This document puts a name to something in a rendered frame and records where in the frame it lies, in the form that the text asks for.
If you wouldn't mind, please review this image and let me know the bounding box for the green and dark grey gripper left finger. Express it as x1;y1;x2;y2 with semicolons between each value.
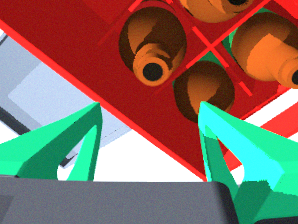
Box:
0;102;103;180

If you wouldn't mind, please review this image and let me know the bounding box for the red crate with dividers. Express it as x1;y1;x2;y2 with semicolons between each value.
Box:
0;0;298;181

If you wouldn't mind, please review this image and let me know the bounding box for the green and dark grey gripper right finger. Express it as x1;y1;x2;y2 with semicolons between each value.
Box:
198;102;298;224

